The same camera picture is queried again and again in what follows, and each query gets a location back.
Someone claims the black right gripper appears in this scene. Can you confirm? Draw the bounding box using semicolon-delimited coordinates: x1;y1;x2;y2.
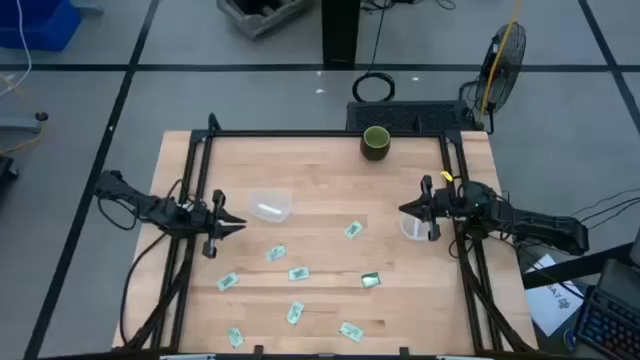
398;174;462;243

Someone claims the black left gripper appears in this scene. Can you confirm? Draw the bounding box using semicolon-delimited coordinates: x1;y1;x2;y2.
187;188;247;260

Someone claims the round clear plastic container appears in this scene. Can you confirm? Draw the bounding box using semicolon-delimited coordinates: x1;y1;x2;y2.
399;212;434;242

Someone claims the square clear plastic container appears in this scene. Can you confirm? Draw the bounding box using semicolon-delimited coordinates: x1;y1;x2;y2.
248;189;295;225

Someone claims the dark green ceramic cup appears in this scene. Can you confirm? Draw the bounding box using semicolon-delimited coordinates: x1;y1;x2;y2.
359;125;392;162

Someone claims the black ventilated computer case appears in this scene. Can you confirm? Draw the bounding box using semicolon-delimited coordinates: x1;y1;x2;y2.
345;100;476;134

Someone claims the white printed paper sheet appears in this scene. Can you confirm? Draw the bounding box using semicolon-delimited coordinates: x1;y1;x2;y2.
524;253;585;337

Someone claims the black diagonal bar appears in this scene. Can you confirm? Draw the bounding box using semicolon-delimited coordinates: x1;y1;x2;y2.
522;242;636;290

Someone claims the black floor fan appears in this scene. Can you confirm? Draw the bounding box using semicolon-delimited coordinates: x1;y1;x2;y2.
459;21;528;135

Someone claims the black upright pillar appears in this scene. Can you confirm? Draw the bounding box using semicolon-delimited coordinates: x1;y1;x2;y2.
321;0;362;69

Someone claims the grey storage crate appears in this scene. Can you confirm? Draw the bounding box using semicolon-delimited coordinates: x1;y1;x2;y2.
215;0;314;40

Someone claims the black backlit keyboard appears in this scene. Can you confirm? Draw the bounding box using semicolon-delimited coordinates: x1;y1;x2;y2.
573;287;640;360

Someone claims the grey stand base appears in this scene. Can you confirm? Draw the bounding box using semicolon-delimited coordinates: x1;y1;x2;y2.
0;112;50;134

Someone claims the blue plastic bin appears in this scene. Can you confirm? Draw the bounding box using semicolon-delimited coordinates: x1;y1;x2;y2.
0;0;82;52

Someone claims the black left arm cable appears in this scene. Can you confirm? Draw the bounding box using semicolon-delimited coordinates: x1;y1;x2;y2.
118;232;169;346

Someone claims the black aluminium table frame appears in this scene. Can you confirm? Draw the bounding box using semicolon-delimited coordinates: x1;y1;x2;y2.
112;113;539;360

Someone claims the coiled black cable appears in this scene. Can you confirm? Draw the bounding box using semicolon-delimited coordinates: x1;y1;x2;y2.
351;71;397;104

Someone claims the long yellow cable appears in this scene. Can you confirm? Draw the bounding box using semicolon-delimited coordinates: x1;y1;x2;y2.
477;0;525;124

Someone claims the black floor cables bundle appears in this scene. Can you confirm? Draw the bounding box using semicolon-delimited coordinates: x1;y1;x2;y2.
569;187;640;231

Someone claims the thin white cable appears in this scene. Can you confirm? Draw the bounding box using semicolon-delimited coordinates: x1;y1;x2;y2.
0;0;34;99

